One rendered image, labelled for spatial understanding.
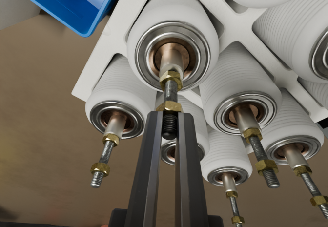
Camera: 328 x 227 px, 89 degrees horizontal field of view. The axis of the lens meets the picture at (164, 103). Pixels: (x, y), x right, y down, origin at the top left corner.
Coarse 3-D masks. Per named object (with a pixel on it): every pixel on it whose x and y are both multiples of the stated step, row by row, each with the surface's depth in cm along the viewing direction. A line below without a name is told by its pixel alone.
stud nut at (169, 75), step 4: (168, 72) 13; (172, 72) 13; (176, 72) 14; (164, 76) 13; (168, 76) 13; (172, 76) 13; (176, 76) 13; (180, 76) 14; (160, 80) 14; (164, 80) 13; (168, 80) 13; (172, 80) 13; (176, 80) 13; (180, 80) 13; (160, 84) 14; (164, 84) 14; (180, 84) 13; (164, 88) 14; (180, 88) 14
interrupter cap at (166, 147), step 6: (162, 144) 26; (168, 144) 26; (174, 144) 26; (198, 144) 26; (162, 150) 27; (168, 150) 27; (174, 150) 27; (204, 150) 26; (162, 156) 28; (168, 156) 28; (174, 156) 29; (168, 162) 29; (174, 162) 29
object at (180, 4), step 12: (156, 0) 18; (168, 0) 16; (180, 0) 16; (192, 0) 18; (144, 12) 16; (156, 12) 14; (168, 12) 14; (180, 12) 14; (192, 12) 14; (204, 12) 17; (144, 24) 15; (192, 24) 15; (204, 24) 15; (132, 36) 16; (216, 36) 16; (132, 48) 16; (216, 48) 16; (132, 60) 17; (216, 60) 17
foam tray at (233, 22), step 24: (120, 0) 20; (144, 0) 20; (216, 0) 19; (120, 24) 22; (216, 24) 25; (240, 24) 21; (96, 48) 24; (120, 48) 24; (264, 48) 23; (96, 72) 27; (288, 72) 25; (192, 96) 29; (312, 96) 31; (312, 120) 31
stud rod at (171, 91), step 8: (168, 88) 12; (176, 88) 13; (168, 96) 12; (176, 96) 12; (168, 120) 10; (176, 120) 10; (168, 128) 10; (176, 128) 10; (168, 136) 10; (176, 136) 10
